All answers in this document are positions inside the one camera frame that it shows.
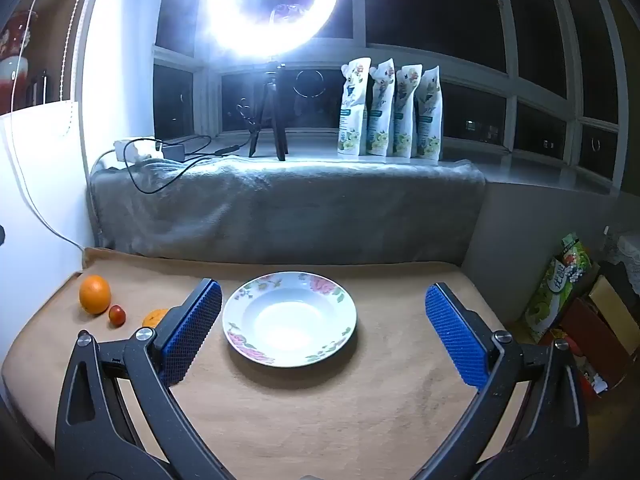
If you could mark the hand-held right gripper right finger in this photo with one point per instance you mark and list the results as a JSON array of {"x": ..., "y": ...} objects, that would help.
[{"x": 457, "y": 340}]

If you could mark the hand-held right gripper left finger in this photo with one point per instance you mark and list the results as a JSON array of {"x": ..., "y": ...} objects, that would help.
[{"x": 192, "y": 330}]

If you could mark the bumpy tangerine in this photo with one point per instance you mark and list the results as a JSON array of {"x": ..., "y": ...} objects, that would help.
[{"x": 152, "y": 319}]

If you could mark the red cherry tomato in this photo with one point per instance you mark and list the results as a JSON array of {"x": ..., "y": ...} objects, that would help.
[{"x": 117, "y": 315}]

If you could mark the floral white plate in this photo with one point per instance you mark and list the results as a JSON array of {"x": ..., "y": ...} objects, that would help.
[{"x": 290, "y": 320}]

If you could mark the large orange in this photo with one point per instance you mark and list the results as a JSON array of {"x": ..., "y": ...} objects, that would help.
[{"x": 95, "y": 295}]

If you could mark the green printed bag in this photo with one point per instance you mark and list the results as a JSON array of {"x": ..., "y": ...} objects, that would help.
[{"x": 555, "y": 290}]

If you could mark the tan table cloth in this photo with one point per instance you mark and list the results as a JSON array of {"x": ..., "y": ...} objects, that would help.
[{"x": 350, "y": 410}]

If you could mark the red box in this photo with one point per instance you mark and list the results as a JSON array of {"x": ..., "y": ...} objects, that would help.
[{"x": 595, "y": 345}]

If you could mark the grey blanket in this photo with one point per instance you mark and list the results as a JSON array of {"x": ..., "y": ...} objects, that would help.
[{"x": 280, "y": 210}]

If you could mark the cardboard box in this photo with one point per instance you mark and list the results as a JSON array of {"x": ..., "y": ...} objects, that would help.
[{"x": 612, "y": 305}]

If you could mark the white cabinet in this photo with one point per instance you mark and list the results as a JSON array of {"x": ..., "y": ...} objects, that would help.
[{"x": 40, "y": 270}]

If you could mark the grey power adapter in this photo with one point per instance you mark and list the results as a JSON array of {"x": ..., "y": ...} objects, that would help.
[{"x": 172, "y": 151}]

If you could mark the white power adapter box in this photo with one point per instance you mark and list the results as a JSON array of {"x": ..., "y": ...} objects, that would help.
[{"x": 142, "y": 149}]

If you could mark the white lace cloth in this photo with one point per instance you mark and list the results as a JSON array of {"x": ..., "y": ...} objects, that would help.
[{"x": 627, "y": 255}]

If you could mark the white spouted refill pouch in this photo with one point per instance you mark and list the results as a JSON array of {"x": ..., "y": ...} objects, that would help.
[
  {"x": 430, "y": 120},
  {"x": 381, "y": 115},
  {"x": 352, "y": 110},
  {"x": 406, "y": 120}
]

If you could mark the black tripod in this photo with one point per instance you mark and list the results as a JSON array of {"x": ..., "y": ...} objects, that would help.
[{"x": 272, "y": 110}]

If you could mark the red and white vase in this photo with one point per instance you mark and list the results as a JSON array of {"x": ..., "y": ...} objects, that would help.
[{"x": 12, "y": 70}]

